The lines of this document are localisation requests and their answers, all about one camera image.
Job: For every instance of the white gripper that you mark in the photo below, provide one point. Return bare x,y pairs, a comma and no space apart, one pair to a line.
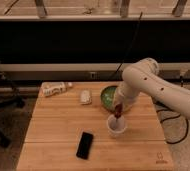
125,95

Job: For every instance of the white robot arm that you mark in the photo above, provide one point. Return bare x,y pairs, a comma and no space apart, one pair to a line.
142,76

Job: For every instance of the green ceramic bowl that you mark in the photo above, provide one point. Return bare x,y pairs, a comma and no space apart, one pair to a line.
107,96

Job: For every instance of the small white block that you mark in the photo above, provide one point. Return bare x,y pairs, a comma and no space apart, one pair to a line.
85,97

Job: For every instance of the black smartphone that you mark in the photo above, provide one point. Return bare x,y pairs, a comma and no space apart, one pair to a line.
84,145

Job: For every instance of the white baseboard heater rail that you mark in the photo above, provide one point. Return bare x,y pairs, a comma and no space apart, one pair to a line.
85,71

